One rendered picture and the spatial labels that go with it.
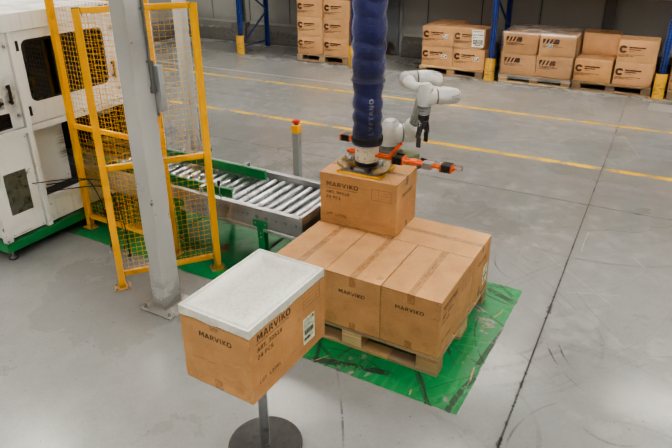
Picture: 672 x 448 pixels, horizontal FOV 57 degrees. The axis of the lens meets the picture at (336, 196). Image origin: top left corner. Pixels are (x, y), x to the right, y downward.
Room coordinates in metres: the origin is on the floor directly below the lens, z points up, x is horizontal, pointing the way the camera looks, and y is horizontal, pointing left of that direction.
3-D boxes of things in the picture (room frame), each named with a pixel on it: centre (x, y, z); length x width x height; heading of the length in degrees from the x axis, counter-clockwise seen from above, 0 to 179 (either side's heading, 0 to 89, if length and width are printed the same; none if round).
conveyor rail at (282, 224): (4.64, 1.26, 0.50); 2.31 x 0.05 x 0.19; 60
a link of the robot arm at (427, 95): (3.95, -0.60, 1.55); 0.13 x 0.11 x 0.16; 96
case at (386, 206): (4.16, -0.24, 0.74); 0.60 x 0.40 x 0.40; 63
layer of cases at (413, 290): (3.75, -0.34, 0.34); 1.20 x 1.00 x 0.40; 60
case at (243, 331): (2.48, 0.39, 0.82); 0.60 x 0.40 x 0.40; 149
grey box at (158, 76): (3.92, 1.19, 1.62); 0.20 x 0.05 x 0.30; 60
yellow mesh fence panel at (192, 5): (4.22, 1.32, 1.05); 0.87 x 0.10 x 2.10; 112
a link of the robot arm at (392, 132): (4.83, -0.45, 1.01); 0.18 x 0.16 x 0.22; 96
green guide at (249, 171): (5.33, 1.28, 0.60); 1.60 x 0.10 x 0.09; 60
